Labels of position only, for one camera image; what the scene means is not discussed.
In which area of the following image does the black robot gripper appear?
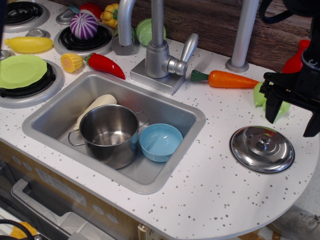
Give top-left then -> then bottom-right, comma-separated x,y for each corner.
260,49 -> 320,138

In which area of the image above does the steel pot lid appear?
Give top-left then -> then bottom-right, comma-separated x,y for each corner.
229,126 -> 295,174

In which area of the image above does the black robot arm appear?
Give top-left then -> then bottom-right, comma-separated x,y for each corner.
259,0 -> 320,137

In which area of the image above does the stainless steel pot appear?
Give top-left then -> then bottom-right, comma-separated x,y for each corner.
67,104 -> 150,170

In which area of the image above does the green toy broccoli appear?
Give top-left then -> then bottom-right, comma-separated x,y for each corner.
262,101 -> 291,121

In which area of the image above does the light green toy pear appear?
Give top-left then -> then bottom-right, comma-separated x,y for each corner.
253,82 -> 267,107

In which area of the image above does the red toy sauce bottle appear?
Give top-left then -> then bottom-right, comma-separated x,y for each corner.
281,39 -> 311,74

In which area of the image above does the orange toy carrot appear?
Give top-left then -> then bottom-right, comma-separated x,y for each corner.
190,70 -> 259,89

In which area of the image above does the light blue bowl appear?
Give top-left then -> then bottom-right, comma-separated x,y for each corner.
139,123 -> 183,163

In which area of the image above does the silver toy faucet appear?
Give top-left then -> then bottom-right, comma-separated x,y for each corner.
130,0 -> 199,95

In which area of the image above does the green toy cabbage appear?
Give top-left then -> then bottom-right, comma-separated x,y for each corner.
135,18 -> 152,47

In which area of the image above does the white toy daikon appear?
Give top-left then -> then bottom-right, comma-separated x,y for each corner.
71,94 -> 118,131

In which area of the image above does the red toy chili pepper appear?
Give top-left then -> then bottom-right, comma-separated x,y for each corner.
84,53 -> 126,80

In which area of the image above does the yellow toy bell pepper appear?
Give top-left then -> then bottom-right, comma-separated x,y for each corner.
100,3 -> 119,29

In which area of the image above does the purple toy onion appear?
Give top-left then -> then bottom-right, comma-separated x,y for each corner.
69,12 -> 98,40

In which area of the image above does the yellow toy corn piece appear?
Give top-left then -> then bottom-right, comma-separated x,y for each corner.
60,53 -> 84,73

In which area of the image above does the back right stove burner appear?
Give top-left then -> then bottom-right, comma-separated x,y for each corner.
53,24 -> 114,57

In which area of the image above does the stove burner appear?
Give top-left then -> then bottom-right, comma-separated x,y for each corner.
3,1 -> 50,33
53,24 -> 114,57
0,59 -> 65,109

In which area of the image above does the silver sink basin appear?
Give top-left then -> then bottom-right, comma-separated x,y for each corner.
22,71 -> 206,194

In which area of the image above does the front left stove burner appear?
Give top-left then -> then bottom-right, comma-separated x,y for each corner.
0,59 -> 65,109

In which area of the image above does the silver stove knob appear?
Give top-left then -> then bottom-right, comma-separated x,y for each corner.
55,9 -> 75,25
25,28 -> 51,39
0,49 -> 15,61

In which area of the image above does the toy oven door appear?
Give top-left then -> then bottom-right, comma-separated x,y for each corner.
0,161 -> 139,240

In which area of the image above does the light green plate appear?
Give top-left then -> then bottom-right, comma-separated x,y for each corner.
0,55 -> 48,89

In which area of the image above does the yellow toy banana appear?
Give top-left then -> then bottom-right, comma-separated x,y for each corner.
4,36 -> 54,54

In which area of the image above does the back left stove burner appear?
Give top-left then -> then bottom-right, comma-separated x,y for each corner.
3,1 -> 50,33

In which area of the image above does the yellow object under counter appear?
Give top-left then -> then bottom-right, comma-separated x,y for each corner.
10,222 -> 38,239

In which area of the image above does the right silver post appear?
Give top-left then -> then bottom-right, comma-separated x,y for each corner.
225,0 -> 259,73

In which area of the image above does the silver post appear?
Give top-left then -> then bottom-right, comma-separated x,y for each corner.
111,0 -> 136,56
225,0 -> 259,73

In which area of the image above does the left silver post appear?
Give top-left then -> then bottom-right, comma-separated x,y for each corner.
111,0 -> 136,56

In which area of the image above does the black cable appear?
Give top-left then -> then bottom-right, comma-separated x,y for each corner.
0,219 -> 38,240

